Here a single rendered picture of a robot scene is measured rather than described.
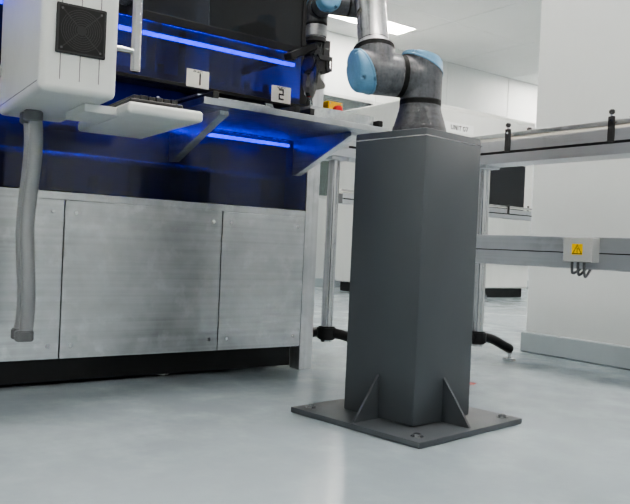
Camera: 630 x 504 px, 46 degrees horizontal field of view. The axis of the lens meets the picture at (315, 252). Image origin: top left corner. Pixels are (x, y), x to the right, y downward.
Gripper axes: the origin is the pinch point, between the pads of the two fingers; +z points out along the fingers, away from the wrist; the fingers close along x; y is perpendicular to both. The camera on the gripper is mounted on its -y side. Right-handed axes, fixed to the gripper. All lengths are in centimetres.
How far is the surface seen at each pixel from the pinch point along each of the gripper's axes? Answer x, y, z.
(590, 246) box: -57, 86, 49
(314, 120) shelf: -24.6, -14.4, 13.6
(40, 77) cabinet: -39, -102, 17
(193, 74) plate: 15.2, -37.2, -3.1
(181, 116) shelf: -41, -68, 22
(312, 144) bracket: 3.5, 5.2, 16.6
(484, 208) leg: -1, 93, 34
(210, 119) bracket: -13.2, -44.7, 16.2
